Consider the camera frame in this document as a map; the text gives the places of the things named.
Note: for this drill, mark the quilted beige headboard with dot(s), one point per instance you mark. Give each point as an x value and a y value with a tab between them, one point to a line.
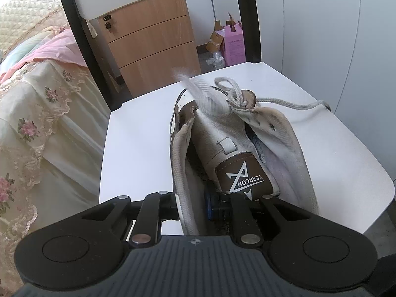
27	15

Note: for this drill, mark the white shoelace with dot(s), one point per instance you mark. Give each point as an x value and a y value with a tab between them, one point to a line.
235	94

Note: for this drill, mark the pink carton box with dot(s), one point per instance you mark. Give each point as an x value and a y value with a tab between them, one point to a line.
235	46

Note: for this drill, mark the brown cardboard box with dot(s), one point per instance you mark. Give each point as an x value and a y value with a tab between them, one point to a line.
213	41

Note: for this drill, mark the clear plastic bag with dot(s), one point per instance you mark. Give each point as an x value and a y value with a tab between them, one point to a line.
215	60

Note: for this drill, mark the small padlock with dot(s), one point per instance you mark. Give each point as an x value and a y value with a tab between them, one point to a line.
107	24

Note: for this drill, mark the wooden drawer cabinet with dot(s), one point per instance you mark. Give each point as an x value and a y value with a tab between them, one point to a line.
154	46

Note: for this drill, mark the bed with floral lace cover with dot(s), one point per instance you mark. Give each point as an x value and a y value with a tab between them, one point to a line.
55	145

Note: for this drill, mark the white and brown sneaker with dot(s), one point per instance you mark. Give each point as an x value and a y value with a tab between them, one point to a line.
216	130

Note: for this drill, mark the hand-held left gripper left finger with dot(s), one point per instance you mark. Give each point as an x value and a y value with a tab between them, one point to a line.
168	208

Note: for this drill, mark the pink cloth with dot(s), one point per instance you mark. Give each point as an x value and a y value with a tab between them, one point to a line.
58	49

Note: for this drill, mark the white chair with black frame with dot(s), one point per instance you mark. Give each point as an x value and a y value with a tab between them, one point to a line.
139	148

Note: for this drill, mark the pastel quilt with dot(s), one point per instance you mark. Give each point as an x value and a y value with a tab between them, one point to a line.
18	54

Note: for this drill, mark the white wardrobe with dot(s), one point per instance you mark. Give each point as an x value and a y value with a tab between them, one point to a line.
324	37

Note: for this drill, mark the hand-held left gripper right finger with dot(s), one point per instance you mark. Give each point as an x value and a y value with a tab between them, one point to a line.
211	206

